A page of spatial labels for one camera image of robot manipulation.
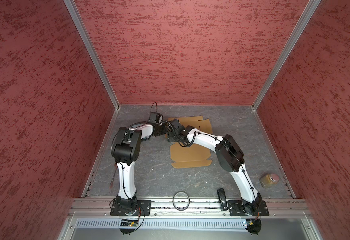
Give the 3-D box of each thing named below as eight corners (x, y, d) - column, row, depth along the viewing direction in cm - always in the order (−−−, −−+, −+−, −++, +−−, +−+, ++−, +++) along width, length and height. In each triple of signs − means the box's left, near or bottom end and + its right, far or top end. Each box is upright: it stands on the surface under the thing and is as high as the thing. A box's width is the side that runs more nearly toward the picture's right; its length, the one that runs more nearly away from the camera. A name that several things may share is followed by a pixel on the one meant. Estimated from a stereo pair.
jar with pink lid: (260, 187, 83) (269, 181, 75) (259, 178, 86) (268, 172, 78) (269, 189, 83) (280, 183, 74) (267, 180, 86) (277, 174, 77)
